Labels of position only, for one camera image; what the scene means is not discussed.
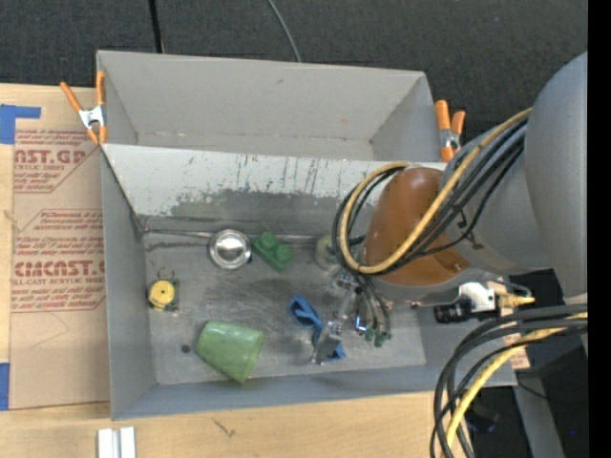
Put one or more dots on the grey metal bin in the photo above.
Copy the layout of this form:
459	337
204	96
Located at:
267	303

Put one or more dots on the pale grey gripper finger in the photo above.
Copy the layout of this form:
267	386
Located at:
335	341
321	350

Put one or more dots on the green toy brick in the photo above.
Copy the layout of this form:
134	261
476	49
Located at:
272	252

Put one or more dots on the brown cardboard board, red print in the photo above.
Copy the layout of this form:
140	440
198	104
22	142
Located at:
52	275

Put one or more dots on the shiny silver round cup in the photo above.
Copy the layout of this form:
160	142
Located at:
229	249

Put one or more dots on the pale green clear glass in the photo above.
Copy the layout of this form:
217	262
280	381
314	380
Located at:
325	251

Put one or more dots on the black cylinder on white bracket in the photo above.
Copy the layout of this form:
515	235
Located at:
465	303

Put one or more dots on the green plastic cup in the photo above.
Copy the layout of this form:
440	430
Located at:
229	350

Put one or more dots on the blue sunglasses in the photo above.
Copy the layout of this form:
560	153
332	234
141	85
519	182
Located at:
303	314

